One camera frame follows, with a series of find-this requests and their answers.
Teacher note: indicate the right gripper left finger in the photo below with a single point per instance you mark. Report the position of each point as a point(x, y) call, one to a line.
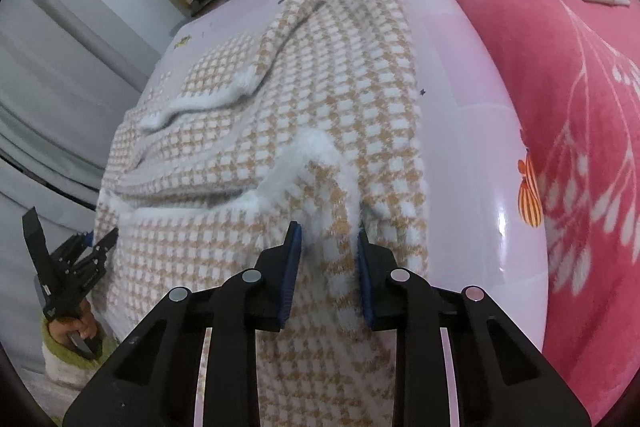
point(195, 350)

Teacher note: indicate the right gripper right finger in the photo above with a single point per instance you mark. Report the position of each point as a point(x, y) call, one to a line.
point(459, 355)

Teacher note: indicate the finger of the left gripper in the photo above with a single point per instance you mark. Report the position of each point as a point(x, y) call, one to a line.
point(95, 254)
point(71, 250)

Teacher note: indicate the beige white houndstooth coat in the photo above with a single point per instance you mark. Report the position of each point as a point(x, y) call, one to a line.
point(313, 119)

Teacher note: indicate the person left hand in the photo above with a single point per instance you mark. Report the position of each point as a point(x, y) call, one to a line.
point(84, 324)

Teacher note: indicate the fuzzy white green sleeve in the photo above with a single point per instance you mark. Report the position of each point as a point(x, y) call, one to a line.
point(66, 367)

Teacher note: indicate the white curtain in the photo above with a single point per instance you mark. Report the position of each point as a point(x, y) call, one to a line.
point(69, 71)

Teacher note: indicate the pink floral blanket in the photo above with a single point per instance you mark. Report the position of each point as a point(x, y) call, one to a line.
point(572, 72)

